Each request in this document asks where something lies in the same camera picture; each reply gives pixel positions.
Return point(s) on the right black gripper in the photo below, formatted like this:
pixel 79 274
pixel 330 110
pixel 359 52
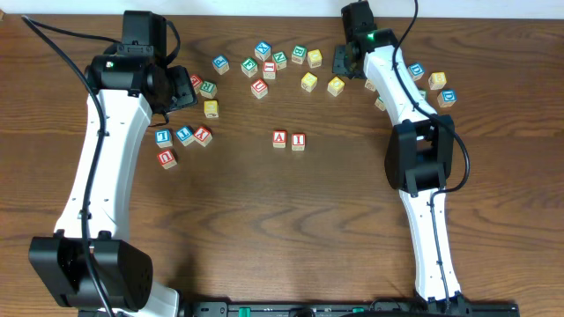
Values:
pixel 340 62

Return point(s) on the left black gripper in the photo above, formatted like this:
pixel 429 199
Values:
pixel 183 88

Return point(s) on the red I wooden block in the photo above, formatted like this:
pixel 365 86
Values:
pixel 298 142

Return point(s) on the red A wooden block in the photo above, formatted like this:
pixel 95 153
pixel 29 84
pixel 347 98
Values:
pixel 279 138

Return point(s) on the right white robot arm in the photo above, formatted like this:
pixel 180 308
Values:
pixel 417 162

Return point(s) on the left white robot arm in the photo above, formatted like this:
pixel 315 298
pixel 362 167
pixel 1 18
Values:
pixel 88 262

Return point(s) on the yellow O wooden block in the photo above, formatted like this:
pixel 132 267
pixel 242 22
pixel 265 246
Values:
pixel 335 86

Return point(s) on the green R wooden block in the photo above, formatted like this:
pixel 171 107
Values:
pixel 208 89

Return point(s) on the yellow block beside B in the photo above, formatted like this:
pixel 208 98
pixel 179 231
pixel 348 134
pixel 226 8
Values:
pixel 315 58

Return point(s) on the yellow block right row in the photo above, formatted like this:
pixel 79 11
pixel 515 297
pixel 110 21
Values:
pixel 370 85

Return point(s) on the yellow block row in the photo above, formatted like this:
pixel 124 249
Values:
pixel 309 82
pixel 370 85

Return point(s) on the yellow block near R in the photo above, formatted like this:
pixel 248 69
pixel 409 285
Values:
pixel 211 109

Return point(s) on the yellow block centre row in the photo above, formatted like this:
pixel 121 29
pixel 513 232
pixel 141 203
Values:
pixel 309 82

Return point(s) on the green B wooden block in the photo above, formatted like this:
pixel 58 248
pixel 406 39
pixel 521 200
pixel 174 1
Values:
pixel 299 54

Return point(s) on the blue L wooden block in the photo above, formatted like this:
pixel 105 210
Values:
pixel 163 138

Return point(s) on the red Y wooden block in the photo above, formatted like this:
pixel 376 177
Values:
pixel 203 136

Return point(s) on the blue P wooden block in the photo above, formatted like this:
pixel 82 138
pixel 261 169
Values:
pixel 220 64

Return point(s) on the green Z wooden block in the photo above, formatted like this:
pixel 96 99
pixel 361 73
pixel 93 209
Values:
pixel 380 104

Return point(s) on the green N wooden block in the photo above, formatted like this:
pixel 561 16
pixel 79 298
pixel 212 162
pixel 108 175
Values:
pixel 279 58

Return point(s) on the red U wooden block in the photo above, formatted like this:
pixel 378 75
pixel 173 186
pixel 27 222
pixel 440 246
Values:
pixel 167 159

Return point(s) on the blue D wooden block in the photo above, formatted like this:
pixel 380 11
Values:
pixel 416 71

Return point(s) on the green F wooden block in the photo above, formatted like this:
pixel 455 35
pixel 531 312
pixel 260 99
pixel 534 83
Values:
pixel 249 67

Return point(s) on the red block beside F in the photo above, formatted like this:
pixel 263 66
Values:
pixel 269 70

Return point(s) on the red U block centre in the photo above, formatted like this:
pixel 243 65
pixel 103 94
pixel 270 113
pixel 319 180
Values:
pixel 259 88

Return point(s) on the blue X wooden block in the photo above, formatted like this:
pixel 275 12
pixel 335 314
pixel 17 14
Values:
pixel 262 50

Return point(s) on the green 7 wooden block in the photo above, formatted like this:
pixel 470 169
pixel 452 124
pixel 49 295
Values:
pixel 423 93

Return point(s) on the yellow 8 wooden block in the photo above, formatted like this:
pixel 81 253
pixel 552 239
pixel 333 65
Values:
pixel 437 80

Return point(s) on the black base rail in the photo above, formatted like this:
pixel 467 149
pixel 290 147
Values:
pixel 389 307

